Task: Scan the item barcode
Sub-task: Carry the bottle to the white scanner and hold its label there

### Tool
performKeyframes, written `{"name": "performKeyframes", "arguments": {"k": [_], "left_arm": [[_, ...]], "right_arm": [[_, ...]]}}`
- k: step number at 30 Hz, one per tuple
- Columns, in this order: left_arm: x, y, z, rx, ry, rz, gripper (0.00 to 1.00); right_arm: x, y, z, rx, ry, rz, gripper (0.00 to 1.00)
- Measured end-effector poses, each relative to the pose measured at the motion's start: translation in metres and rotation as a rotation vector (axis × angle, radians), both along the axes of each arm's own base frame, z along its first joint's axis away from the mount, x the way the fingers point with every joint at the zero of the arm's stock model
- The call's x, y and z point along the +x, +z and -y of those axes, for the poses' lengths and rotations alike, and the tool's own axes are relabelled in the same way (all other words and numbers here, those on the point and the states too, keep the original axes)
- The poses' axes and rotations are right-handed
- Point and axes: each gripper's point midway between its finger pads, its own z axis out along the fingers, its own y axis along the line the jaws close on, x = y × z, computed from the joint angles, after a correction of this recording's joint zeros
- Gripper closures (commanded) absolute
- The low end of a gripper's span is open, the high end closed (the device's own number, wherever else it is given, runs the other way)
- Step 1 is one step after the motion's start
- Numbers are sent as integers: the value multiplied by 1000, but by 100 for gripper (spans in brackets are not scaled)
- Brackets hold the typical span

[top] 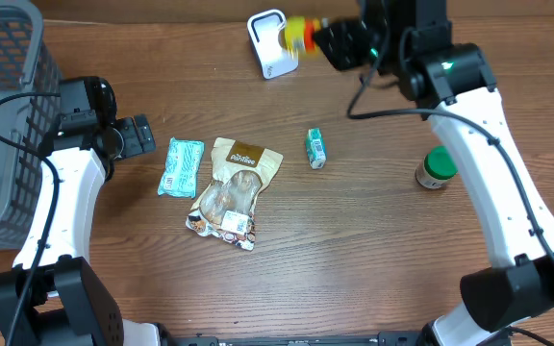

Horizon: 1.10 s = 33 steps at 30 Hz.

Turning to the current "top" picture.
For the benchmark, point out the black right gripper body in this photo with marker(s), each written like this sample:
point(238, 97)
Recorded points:
point(351, 54)

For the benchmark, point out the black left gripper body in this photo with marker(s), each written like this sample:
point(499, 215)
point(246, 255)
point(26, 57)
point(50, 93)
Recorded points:
point(126, 139)

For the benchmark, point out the yellow liquid bottle silver cap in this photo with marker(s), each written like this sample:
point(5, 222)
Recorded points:
point(297, 35)

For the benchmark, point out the teal wet wipes pack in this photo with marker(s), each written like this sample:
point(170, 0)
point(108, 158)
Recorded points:
point(181, 167)

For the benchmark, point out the small green white carton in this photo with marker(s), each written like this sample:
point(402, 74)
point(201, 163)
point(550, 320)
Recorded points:
point(315, 148)

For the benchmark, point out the brown snack pouch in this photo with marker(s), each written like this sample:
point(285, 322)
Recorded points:
point(226, 208)

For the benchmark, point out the green lid white jar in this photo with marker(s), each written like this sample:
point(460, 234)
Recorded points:
point(436, 170)

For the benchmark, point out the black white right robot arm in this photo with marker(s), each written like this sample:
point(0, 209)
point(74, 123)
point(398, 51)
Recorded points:
point(451, 86)

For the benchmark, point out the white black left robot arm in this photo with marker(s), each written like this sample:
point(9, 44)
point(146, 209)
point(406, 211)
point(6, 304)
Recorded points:
point(52, 296)

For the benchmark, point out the grey plastic mesh basket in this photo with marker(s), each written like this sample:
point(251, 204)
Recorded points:
point(29, 101)

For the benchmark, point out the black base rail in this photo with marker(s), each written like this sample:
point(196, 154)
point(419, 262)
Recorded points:
point(380, 339)

